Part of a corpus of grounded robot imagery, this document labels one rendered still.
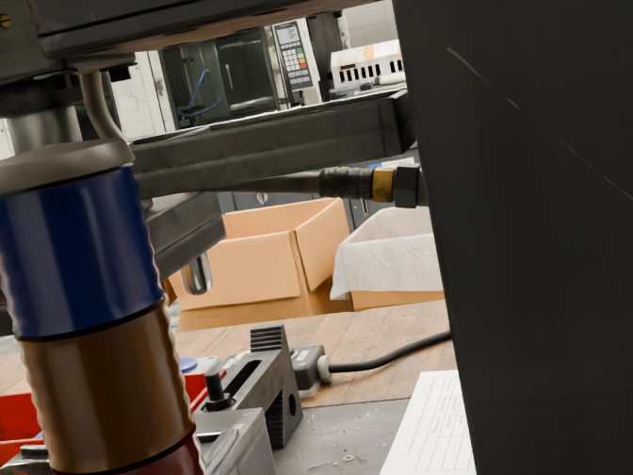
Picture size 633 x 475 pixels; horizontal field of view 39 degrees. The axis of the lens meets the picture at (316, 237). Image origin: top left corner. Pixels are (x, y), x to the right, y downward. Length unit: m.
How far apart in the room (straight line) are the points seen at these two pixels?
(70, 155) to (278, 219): 3.17
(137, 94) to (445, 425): 4.93
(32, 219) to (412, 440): 0.56
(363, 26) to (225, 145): 6.65
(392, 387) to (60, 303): 0.66
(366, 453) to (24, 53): 0.42
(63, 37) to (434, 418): 0.47
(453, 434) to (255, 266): 2.14
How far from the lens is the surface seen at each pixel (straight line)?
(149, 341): 0.22
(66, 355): 0.22
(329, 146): 0.42
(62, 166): 0.21
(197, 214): 0.56
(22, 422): 0.92
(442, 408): 0.78
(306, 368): 0.86
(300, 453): 0.76
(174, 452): 0.23
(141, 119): 5.59
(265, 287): 2.84
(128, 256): 0.22
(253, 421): 0.61
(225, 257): 2.87
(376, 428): 0.77
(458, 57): 0.38
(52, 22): 0.44
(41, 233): 0.21
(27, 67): 0.47
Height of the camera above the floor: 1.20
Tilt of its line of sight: 11 degrees down
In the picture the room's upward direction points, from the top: 12 degrees counter-clockwise
